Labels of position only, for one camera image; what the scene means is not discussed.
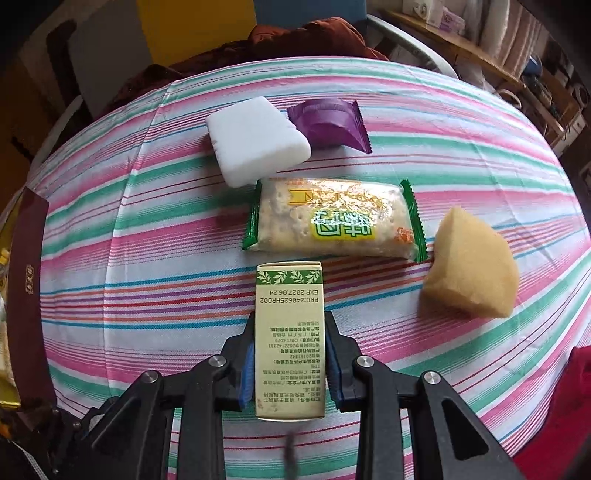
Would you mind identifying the green cream carton box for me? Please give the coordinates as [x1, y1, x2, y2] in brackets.
[254, 261, 325, 422]

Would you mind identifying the yellow sponge block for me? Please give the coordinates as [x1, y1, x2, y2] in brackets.
[423, 206, 520, 318]

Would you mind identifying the green cracker packet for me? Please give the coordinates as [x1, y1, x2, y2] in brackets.
[242, 177, 428, 262]

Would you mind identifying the purple snack packet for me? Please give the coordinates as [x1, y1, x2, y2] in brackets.
[287, 98, 373, 154]

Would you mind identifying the white foam block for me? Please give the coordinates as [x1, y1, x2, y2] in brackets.
[206, 96, 311, 188]

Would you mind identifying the white chair armrest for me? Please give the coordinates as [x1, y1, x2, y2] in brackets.
[366, 14, 459, 80]

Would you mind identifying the dark red blanket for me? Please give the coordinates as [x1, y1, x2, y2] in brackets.
[101, 17, 388, 115]

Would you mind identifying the wooden side table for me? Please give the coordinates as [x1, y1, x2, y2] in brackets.
[380, 9, 526, 91]

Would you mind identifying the purple small box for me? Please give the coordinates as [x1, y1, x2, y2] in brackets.
[439, 7, 466, 36]

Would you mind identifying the white product box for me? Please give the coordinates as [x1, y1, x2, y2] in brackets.
[403, 0, 445, 28]

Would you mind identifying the blue yellow grey headboard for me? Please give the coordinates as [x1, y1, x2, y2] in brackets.
[69, 0, 367, 118]

